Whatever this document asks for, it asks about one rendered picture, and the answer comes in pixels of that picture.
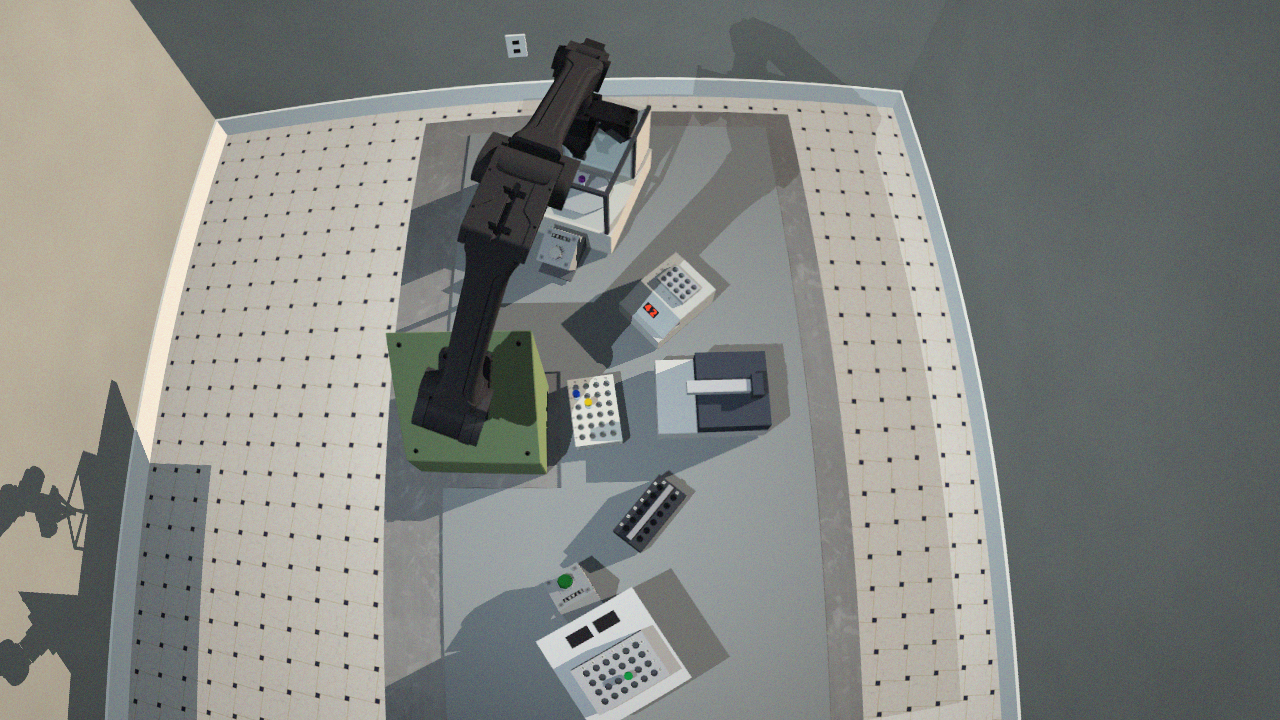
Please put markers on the dark grey bench mat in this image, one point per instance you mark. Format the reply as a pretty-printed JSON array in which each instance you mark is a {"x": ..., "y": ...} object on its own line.
[{"x": 734, "y": 578}]

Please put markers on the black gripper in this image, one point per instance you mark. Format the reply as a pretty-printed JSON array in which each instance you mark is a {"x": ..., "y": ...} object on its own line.
[{"x": 578, "y": 142}]

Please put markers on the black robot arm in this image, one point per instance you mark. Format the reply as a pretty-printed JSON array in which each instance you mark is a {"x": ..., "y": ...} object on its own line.
[{"x": 505, "y": 173}]

